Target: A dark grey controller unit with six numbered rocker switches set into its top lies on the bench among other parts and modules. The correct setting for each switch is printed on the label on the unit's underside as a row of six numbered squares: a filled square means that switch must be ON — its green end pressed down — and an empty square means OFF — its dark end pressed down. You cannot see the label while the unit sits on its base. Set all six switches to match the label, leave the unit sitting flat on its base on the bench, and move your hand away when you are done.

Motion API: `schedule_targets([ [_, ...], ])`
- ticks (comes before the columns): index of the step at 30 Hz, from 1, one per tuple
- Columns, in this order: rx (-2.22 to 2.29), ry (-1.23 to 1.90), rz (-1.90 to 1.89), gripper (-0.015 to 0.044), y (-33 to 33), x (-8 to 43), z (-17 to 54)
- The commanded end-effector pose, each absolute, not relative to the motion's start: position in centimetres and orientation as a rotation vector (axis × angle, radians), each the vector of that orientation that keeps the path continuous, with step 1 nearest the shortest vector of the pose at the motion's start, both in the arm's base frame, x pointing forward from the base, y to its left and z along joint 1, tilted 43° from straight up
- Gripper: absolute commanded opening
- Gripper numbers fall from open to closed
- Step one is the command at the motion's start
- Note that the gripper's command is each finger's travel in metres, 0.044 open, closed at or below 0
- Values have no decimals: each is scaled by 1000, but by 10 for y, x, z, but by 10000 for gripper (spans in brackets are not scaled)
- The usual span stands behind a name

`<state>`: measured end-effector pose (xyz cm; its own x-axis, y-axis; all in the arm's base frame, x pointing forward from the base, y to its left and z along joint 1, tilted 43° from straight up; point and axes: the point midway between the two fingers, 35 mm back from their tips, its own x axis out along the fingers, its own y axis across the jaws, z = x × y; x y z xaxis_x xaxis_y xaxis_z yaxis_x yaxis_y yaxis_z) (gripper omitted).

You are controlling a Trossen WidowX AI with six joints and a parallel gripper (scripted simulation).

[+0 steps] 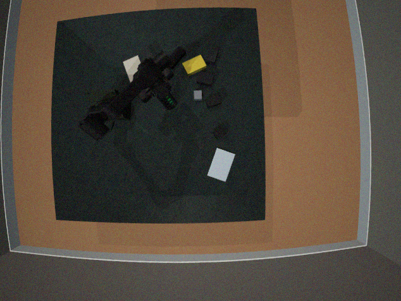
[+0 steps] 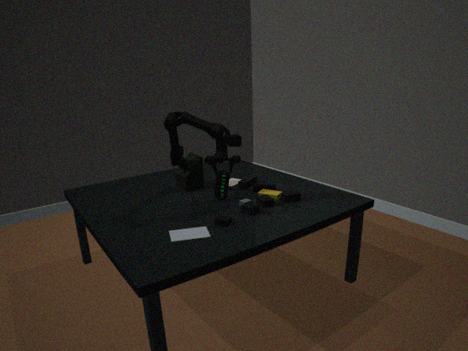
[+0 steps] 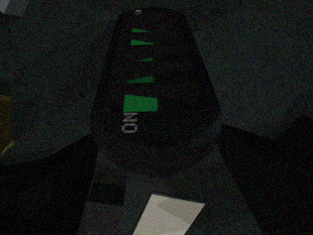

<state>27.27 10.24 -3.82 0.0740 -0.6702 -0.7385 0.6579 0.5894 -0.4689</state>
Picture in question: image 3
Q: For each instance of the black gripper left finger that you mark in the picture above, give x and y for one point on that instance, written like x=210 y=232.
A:
x=49 y=198

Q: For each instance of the yellow rectangular block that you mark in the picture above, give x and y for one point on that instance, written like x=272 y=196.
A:
x=6 y=135

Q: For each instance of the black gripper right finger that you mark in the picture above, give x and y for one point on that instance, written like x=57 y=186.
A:
x=275 y=179

